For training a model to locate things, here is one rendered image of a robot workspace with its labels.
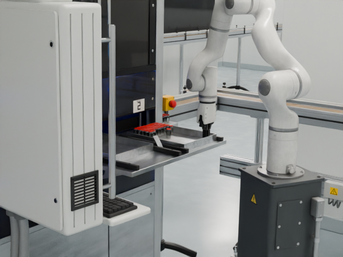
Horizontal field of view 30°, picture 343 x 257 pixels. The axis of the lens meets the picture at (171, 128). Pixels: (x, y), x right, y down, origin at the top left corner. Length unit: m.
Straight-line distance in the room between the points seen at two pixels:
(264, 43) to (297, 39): 1.72
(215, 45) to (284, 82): 0.47
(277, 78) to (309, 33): 1.80
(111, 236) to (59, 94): 1.30
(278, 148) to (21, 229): 1.04
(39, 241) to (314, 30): 2.31
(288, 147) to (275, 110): 0.16
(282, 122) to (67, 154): 0.92
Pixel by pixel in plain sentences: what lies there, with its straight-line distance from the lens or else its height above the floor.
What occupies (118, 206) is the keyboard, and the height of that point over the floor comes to 0.83.
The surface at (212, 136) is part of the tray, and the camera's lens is 3.01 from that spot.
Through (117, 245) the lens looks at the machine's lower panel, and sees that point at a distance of 3.23.
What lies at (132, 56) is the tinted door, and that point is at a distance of 3.08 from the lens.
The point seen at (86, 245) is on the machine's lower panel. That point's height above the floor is 0.41.
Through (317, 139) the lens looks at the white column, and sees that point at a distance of 4.34.
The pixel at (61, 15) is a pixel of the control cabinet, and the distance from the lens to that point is 1.98.
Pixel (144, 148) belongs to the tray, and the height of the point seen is 0.90.
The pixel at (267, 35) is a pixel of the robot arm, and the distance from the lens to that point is 2.61.
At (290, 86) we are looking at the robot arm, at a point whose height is 1.23.
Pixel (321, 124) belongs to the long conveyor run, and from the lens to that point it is 3.63.
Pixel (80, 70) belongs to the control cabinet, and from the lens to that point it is 2.03.
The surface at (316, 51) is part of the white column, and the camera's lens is 4.26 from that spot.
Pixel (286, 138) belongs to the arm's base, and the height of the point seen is 1.02.
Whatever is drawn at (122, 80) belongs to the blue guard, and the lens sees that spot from 3.02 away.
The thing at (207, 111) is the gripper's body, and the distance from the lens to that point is 2.94.
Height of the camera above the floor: 1.63
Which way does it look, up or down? 13 degrees down
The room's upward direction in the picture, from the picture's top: 1 degrees clockwise
